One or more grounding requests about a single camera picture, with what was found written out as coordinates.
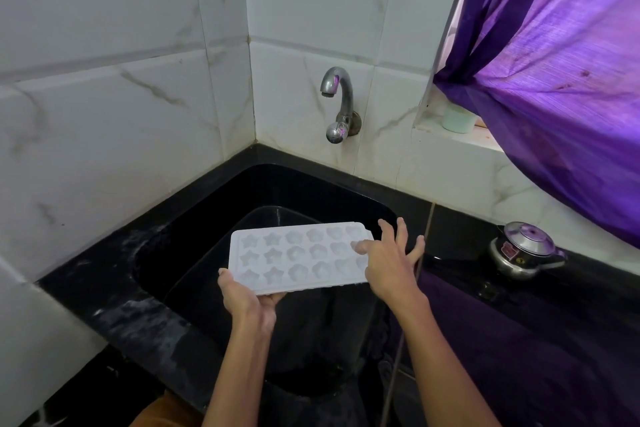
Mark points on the person's right forearm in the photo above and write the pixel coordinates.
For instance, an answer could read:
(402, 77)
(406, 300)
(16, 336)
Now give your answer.
(440, 366)

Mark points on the black sink basin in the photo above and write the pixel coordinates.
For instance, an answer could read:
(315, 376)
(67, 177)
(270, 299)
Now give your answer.
(280, 251)

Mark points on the person's right thumb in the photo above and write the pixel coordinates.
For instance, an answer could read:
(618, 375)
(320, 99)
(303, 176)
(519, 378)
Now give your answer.
(363, 245)

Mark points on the white ice cube tray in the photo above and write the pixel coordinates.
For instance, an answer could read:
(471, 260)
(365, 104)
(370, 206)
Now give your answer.
(295, 259)

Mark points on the person's left forearm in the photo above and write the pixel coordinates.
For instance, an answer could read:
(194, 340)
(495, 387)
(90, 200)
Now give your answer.
(239, 375)

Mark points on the orange garment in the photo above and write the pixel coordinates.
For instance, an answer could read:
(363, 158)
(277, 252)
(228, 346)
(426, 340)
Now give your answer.
(165, 414)

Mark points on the steel pressure cooker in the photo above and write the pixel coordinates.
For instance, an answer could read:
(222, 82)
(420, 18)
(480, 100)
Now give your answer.
(525, 249)

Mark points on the purple curtain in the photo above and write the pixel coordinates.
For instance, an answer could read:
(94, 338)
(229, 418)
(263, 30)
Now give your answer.
(550, 71)

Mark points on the pale green cup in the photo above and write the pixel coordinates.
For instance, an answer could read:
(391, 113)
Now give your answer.
(458, 119)

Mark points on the person's right hand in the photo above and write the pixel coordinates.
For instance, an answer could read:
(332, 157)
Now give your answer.
(389, 273)

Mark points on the person's left hand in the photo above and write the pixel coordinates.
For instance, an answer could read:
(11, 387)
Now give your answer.
(246, 302)

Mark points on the person's left thumb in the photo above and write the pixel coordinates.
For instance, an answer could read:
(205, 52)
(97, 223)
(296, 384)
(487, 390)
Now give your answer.
(229, 279)

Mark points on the person's right middle finger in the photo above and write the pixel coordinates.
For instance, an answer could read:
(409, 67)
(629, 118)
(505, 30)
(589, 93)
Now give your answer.
(402, 233)

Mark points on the chrome wall tap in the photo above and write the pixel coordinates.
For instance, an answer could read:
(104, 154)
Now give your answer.
(341, 106)

